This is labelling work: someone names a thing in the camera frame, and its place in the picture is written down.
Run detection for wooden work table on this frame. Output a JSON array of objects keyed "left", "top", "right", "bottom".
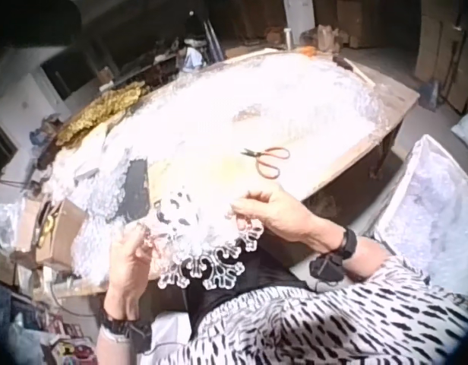
[{"left": 13, "top": 45, "right": 421, "bottom": 301}]

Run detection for pile of gold ornaments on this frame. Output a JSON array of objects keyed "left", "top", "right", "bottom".
[{"left": 55, "top": 87, "right": 151, "bottom": 148}]

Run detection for open cardboard box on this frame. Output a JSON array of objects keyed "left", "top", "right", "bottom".
[{"left": 15, "top": 197, "right": 89, "bottom": 271}]

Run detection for person's right hand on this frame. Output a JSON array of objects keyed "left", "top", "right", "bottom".
[{"left": 229, "top": 186, "right": 344, "bottom": 252}]

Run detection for clear plastic bag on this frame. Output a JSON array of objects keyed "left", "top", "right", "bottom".
[{"left": 300, "top": 23, "right": 347, "bottom": 52}]

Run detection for black flat pad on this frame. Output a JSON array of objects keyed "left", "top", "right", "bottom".
[{"left": 118, "top": 158, "right": 151, "bottom": 222}]

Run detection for bubble wrap sheet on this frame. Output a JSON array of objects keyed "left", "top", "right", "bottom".
[{"left": 51, "top": 51, "right": 383, "bottom": 214}]

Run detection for cluttered side bench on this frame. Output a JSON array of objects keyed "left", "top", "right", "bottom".
[{"left": 96, "top": 14, "right": 226, "bottom": 90}]

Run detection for white bag of bubble wrap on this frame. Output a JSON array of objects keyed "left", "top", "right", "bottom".
[{"left": 365, "top": 133, "right": 468, "bottom": 297}]

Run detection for stack of cardboard cartons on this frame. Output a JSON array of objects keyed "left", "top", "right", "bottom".
[{"left": 412, "top": 7, "right": 468, "bottom": 115}]

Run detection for person's left hand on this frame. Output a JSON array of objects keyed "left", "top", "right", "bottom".
[{"left": 103, "top": 224, "right": 161, "bottom": 319}]

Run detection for clear acrylic snowflake ornament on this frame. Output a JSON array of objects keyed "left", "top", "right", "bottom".
[{"left": 137, "top": 188, "right": 266, "bottom": 292}]

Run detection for red handled scissors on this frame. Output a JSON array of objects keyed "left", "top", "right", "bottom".
[{"left": 240, "top": 146, "right": 291, "bottom": 179}]

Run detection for black wrist band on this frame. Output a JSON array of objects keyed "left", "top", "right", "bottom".
[
  {"left": 99, "top": 303, "right": 153, "bottom": 341},
  {"left": 308, "top": 226, "right": 359, "bottom": 284}
]

